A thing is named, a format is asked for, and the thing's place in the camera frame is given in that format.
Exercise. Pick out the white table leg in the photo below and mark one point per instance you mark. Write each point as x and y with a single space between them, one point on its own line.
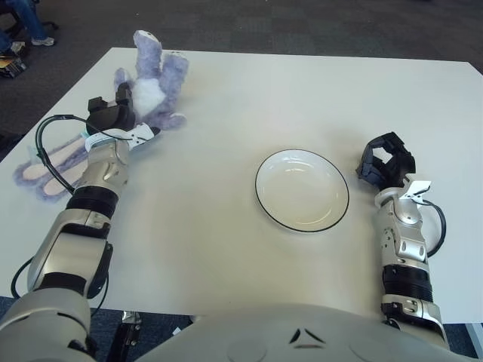
475 339

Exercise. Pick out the person leg blue jeans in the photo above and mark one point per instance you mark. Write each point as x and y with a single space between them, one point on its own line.
32 19
4 41

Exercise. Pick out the white sneaker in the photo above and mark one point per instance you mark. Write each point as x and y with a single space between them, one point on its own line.
43 41

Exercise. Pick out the yellow black box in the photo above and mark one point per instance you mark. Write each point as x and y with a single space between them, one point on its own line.
13 68

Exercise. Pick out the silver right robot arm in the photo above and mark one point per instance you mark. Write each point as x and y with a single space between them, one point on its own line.
407 230

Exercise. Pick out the black robot stand frame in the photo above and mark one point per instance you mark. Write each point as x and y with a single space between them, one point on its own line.
128 332

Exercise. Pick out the silver robot torso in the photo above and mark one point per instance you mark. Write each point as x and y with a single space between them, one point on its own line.
264 332

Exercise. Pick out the white plate black rim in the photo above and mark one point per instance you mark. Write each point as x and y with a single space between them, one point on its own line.
302 192

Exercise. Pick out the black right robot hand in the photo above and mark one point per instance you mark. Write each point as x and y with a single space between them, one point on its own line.
370 166

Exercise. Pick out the purple plush bunny doll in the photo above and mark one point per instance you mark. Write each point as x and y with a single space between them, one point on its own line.
170 75

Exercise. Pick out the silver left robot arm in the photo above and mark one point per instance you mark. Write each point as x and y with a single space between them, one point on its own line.
105 166

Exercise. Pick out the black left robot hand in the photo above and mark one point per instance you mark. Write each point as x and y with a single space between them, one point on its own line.
111 117

